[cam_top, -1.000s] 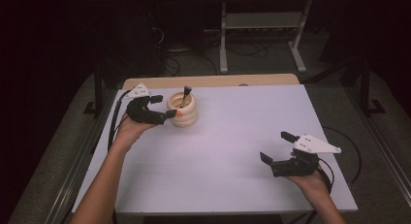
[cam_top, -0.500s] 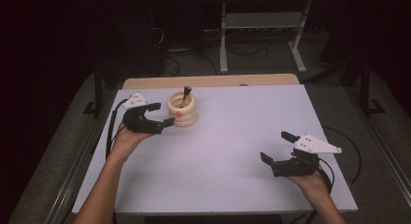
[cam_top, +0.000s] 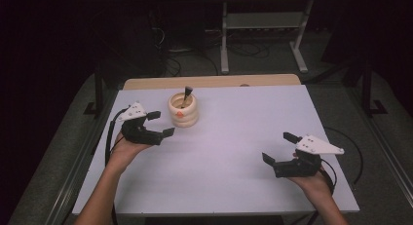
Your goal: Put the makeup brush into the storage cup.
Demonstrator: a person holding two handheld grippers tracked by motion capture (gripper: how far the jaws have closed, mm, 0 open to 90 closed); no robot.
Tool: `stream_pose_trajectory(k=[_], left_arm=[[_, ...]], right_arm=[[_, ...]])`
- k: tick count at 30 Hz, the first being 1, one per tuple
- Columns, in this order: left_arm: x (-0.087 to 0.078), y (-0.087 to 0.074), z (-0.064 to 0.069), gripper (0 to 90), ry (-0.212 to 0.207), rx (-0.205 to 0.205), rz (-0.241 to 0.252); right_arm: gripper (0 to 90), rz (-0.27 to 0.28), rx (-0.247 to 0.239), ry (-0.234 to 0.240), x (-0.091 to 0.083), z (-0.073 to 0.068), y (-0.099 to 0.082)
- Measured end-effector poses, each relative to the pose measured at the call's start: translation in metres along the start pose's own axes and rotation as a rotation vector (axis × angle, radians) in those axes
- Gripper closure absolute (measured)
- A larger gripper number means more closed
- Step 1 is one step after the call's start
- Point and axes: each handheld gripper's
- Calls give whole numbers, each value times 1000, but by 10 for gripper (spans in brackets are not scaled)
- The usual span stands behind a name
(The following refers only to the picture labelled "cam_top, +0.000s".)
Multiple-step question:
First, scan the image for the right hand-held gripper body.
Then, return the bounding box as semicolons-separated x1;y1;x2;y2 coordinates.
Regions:
273;134;345;178

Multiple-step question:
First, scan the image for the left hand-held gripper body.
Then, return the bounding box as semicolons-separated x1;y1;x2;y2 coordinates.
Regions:
117;101;165;146

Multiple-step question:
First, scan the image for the cream ribbed brush holder cup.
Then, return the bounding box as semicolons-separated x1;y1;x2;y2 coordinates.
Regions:
168;92;200;129

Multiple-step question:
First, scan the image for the black makeup brush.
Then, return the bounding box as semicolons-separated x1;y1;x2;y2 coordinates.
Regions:
180;86;194;109

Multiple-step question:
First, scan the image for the person's right hand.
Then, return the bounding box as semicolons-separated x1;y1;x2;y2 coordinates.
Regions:
286;152;334;197

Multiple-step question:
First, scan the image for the person's left hand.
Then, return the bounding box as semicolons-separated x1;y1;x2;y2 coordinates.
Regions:
107;131;154;169

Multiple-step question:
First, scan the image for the white board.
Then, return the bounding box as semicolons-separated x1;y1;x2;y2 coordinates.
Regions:
71;85;360;217

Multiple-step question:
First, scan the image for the black metal stand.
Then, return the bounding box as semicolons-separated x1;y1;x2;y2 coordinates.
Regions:
361;62;389;116
83;65;108;117

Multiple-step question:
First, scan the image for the wooden table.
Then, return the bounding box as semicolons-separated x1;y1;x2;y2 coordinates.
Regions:
122;73;302;91

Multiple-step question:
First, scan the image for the white metal stand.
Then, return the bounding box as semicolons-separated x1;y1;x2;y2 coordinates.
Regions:
219;0;315;75

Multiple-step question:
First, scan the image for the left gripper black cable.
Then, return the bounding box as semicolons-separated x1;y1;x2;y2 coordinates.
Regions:
104;107;130;225

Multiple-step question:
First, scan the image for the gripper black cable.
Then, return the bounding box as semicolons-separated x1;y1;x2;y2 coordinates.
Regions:
104;107;130;225
319;159;338;196

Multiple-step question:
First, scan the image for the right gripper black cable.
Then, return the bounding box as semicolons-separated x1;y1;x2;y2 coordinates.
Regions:
319;159;338;196

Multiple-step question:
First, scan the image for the tangle of black floor cables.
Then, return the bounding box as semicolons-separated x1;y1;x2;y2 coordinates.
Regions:
150;26;271;77

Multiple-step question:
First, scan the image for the long black cable loop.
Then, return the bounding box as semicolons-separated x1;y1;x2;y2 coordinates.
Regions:
324;127;364;186

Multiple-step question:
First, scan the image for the metal rail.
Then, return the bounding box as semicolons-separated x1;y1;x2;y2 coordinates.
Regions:
344;87;413;200
50;88;119;225

